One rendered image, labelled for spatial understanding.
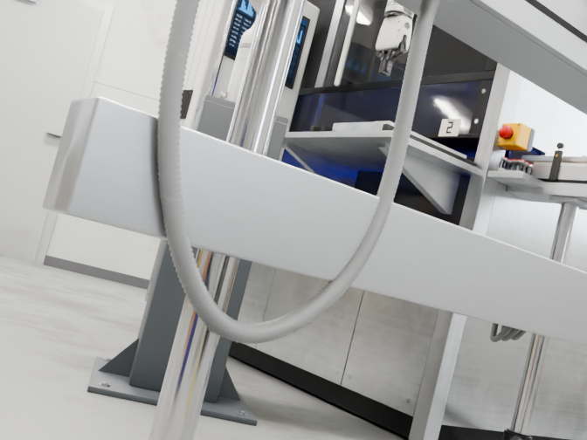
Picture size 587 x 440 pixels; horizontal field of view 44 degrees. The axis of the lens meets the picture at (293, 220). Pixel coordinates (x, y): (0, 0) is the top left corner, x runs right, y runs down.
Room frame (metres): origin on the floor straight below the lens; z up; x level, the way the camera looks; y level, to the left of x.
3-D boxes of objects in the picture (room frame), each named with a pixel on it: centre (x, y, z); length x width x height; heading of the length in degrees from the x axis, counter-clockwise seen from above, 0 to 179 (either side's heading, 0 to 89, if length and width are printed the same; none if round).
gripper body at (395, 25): (2.10, -0.15, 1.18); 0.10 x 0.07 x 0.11; 36
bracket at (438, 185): (2.22, -0.34, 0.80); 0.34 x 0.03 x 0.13; 126
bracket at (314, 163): (2.63, -0.04, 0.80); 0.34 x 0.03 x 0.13; 126
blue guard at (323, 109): (3.07, 0.06, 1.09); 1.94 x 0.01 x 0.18; 36
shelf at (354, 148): (2.43, -0.20, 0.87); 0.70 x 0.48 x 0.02; 36
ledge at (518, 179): (2.21, -0.64, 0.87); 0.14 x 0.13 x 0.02; 126
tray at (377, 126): (2.26, -0.26, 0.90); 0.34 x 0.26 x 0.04; 126
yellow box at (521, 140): (2.20, -0.60, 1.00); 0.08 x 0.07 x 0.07; 126
